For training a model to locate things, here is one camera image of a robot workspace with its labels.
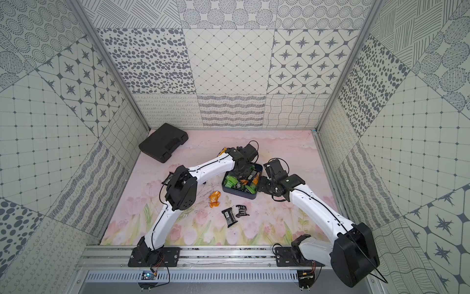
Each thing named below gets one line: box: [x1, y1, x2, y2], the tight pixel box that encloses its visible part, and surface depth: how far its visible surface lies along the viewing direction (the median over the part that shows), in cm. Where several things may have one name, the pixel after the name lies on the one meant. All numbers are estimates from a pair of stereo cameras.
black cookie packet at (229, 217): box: [221, 207, 239, 228], surface depth 85 cm
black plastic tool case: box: [138, 122, 190, 164], surface depth 113 cm
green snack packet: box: [223, 175, 239, 189], surface depth 94 cm
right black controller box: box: [297, 270, 315, 290], surface depth 73 cm
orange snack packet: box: [209, 190, 221, 209], surface depth 91 cm
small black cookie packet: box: [235, 204, 250, 219], surface depth 87 cm
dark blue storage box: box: [222, 163, 264, 200], surface depth 94 cm
